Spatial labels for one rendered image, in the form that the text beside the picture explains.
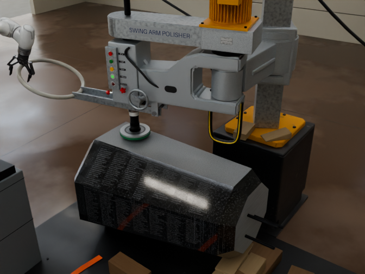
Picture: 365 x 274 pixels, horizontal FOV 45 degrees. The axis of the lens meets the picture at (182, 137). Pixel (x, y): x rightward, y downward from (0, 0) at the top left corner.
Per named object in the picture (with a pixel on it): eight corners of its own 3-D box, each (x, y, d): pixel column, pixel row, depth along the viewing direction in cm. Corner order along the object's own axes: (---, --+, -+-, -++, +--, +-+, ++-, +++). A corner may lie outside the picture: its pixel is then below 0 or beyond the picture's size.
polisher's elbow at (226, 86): (220, 87, 287) (221, 58, 277) (246, 94, 277) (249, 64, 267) (205, 97, 273) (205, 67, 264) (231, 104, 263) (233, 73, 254)
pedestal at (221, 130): (243, 173, 422) (248, 103, 386) (308, 197, 388) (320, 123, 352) (205, 207, 375) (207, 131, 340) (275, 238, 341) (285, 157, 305)
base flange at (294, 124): (252, 109, 376) (252, 103, 373) (306, 124, 350) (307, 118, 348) (222, 130, 341) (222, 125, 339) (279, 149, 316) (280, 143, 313)
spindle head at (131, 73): (174, 101, 304) (172, 37, 282) (161, 114, 286) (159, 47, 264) (127, 93, 315) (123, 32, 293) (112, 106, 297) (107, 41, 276)
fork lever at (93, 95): (169, 106, 305) (170, 100, 303) (158, 118, 290) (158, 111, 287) (84, 90, 326) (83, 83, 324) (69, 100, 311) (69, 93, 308)
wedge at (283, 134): (284, 132, 329) (285, 126, 327) (290, 138, 321) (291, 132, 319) (260, 136, 325) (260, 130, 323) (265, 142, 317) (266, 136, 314)
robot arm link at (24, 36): (36, 48, 311) (22, 38, 313) (39, 29, 302) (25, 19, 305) (25, 51, 302) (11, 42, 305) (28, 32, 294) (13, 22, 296)
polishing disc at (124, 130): (155, 132, 312) (155, 130, 311) (129, 141, 301) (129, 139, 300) (139, 121, 327) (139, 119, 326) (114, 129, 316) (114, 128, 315)
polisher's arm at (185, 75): (243, 118, 289) (249, 45, 265) (234, 133, 270) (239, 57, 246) (143, 101, 312) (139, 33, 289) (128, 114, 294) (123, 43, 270)
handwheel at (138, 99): (154, 106, 290) (153, 85, 283) (148, 112, 282) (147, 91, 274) (134, 103, 295) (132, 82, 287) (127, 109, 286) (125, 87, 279)
